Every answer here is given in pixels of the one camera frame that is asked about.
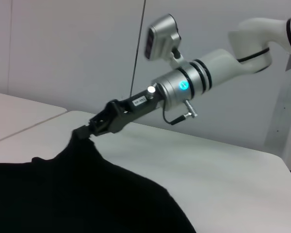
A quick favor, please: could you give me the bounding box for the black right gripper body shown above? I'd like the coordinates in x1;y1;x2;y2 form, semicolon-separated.
106;88;165;134

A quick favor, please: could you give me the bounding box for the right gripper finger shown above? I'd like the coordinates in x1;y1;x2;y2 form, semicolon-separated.
73;106;115;141

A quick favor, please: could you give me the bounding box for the black t-shirt white print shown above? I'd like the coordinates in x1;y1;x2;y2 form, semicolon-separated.
0;131;197;233

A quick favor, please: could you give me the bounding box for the right arm gripper cable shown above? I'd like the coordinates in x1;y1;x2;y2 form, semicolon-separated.
162;99;199;126

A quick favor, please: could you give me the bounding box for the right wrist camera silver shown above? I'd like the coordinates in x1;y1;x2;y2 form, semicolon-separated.
145;14;183;68

